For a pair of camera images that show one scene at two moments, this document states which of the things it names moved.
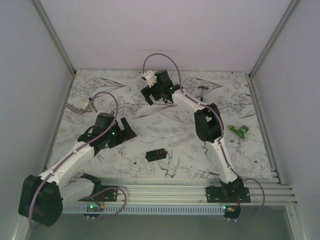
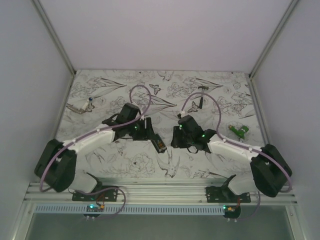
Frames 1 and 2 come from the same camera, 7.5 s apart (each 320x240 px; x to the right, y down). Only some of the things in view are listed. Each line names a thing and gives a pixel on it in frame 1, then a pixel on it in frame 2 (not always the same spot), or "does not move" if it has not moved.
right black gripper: x=147 y=91 to x=176 y=142
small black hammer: x=203 y=88 does not move
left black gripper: x=124 y=135 to x=146 y=134
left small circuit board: x=95 y=208 does not move
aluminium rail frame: x=193 y=191 does not move
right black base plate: x=228 y=194 does not move
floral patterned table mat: x=157 y=123 does not move
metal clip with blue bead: x=86 y=107 does not move
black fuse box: x=156 y=155 to x=159 y=144
